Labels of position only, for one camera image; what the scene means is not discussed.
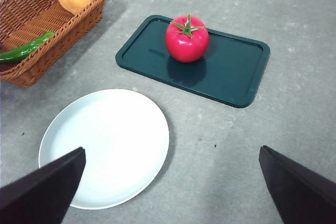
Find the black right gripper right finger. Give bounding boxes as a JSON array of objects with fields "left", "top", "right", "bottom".
[{"left": 258, "top": 145, "right": 336, "bottom": 224}]

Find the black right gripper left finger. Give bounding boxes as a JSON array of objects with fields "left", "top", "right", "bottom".
[{"left": 0, "top": 146, "right": 87, "bottom": 224}]

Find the red tomato with green stem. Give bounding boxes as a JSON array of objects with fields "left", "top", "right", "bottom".
[{"left": 165, "top": 13, "right": 210, "bottom": 63}]

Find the pale grey round plate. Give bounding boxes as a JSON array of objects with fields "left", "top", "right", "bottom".
[{"left": 38, "top": 89, "right": 170, "bottom": 210}]

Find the dark rectangular tray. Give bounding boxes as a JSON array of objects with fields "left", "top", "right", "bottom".
[{"left": 115, "top": 14, "right": 270, "bottom": 109}]

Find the green chili pepper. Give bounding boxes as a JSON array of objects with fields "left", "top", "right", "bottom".
[{"left": 0, "top": 31, "right": 56, "bottom": 65}]

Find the brown woven wicker basket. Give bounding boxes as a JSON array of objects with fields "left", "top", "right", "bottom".
[{"left": 0, "top": 0, "right": 111, "bottom": 88}]

